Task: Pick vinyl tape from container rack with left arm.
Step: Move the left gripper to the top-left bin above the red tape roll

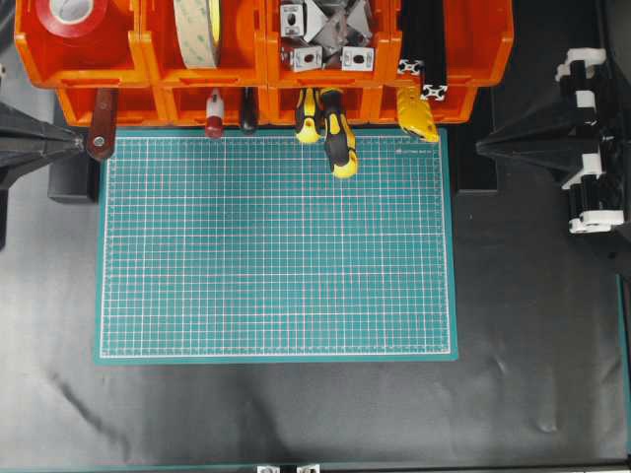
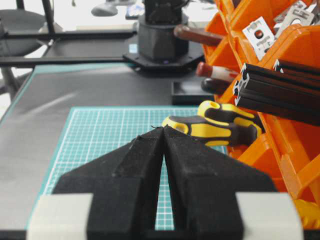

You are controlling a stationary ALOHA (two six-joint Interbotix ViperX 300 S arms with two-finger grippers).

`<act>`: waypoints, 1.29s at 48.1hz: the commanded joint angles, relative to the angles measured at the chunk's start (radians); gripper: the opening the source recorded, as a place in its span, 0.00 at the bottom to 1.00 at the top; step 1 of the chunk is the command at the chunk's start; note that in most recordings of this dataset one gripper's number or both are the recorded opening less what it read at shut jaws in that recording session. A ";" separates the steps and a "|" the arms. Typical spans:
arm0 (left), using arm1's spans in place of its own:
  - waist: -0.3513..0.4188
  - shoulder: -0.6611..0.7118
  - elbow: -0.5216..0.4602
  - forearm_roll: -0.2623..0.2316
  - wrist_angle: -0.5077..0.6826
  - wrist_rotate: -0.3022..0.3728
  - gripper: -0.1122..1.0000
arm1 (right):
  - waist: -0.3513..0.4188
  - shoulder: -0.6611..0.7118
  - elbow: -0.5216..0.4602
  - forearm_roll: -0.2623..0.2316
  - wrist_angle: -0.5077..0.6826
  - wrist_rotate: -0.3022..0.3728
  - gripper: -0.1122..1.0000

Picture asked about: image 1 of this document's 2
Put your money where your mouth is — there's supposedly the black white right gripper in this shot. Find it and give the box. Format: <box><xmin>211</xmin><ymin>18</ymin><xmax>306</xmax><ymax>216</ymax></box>
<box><xmin>475</xmin><ymin>47</ymin><xmax>631</xmax><ymax>270</ymax></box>

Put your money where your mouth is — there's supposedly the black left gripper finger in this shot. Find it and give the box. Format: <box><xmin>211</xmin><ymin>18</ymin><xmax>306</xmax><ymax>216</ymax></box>
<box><xmin>1</xmin><ymin>102</ymin><xmax>83</xmax><ymax>188</ymax></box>

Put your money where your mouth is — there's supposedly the red vinyl tape roll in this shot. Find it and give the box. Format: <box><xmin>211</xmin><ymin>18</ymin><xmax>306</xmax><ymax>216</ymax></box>
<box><xmin>35</xmin><ymin>0</ymin><xmax>109</xmax><ymax>38</ymax></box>

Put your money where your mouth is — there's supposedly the cream double-sided tape roll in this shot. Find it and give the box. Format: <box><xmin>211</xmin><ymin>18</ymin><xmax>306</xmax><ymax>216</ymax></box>
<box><xmin>173</xmin><ymin>0</ymin><xmax>222</xmax><ymax>69</ymax></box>

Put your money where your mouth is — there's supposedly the orange upper bin with cream tape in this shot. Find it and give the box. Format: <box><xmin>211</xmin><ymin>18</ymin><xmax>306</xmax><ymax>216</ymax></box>
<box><xmin>140</xmin><ymin>1</ymin><xmax>267</xmax><ymax>87</ymax></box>

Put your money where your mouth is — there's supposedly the black aluminium extrusion lower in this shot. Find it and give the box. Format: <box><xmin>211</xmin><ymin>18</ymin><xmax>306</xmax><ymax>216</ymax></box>
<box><xmin>419</xmin><ymin>0</ymin><xmax>448</xmax><ymax>101</ymax></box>

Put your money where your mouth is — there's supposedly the black aluminium extrusion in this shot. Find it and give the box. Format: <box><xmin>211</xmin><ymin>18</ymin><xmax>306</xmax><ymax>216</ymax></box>
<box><xmin>397</xmin><ymin>0</ymin><xmax>425</xmax><ymax>76</ymax></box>
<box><xmin>419</xmin><ymin>0</ymin><xmax>448</xmax><ymax>101</ymax></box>

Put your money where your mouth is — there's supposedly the orange upper bin with extrusions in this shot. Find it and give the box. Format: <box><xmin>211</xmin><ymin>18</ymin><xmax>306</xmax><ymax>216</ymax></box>
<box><xmin>385</xmin><ymin>1</ymin><xmax>515</xmax><ymax>87</ymax></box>

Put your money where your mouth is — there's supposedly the orange upper bin far left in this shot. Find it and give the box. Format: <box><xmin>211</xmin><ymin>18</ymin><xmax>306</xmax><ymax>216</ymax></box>
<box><xmin>14</xmin><ymin>1</ymin><xmax>149</xmax><ymax>89</ymax></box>

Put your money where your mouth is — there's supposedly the yellow utility knife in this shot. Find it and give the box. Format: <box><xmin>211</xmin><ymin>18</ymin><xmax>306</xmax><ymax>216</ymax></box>
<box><xmin>396</xmin><ymin>86</ymin><xmax>440</xmax><ymax>143</ymax></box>

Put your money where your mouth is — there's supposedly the black aluminium extrusion upper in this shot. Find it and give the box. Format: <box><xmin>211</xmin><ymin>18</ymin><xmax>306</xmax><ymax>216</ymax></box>
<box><xmin>397</xmin><ymin>0</ymin><xmax>425</xmax><ymax>76</ymax></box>

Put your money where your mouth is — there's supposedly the orange lower bin row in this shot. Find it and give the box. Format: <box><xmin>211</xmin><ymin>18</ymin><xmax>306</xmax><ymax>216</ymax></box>
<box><xmin>56</xmin><ymin>86</ymin><xmax>478</xmax><ymax>127</ymax></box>

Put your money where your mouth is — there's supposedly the orange upper bin with brackets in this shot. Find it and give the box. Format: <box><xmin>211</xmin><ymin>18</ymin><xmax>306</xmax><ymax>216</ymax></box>
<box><xmin>265</xmin><ymin>1</ymin><xmax>396</xmax><ymax>88</ymax></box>

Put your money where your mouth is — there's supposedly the large yellow black screwdriver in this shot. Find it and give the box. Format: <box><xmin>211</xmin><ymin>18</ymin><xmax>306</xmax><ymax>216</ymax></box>
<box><xmin>320</xmin><ymin>88</ymin><xmax>358</xmax><ymax>179</ymax></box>

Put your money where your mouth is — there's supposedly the small yellow black screwdriver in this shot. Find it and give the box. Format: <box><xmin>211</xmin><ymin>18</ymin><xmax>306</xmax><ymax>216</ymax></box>
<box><xmin>295</xmin><ymin>88</ymin><xmax>321</xmax><ymax>144</ymax></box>

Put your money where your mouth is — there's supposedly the green cutting mat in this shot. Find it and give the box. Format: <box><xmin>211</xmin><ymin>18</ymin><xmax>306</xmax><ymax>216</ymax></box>
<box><xmin>94</xmin><ymin>128</ymin><xmax>458</xmax><ymax>365</ymax></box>

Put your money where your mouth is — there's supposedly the silver corner brackets pile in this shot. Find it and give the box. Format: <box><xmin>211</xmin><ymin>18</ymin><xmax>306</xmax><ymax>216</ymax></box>
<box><xmin>277</xmin><ymin>0</ymin><xmax>376</xmax><ymax>73</ymax></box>

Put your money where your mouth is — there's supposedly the brown wooden handle tool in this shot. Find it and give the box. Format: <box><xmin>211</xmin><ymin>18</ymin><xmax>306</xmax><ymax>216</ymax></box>
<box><xmin>86</xmin><ymin>89</ymin><xmax>118</xmax><ymax>162</ymax></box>

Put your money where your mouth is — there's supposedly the red white handle tool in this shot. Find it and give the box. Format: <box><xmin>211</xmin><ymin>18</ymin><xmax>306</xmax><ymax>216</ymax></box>
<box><xmin>204</xmin><ymin>88</ymin><xmax>225</xmax><ymax>139</ymax></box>

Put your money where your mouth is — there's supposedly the black handle tool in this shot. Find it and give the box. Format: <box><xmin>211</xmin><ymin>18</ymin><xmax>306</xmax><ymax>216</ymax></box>
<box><xmin>239</xmin><ymin>88</ymin><xmax>258</xmax><ymax>135</ymax></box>

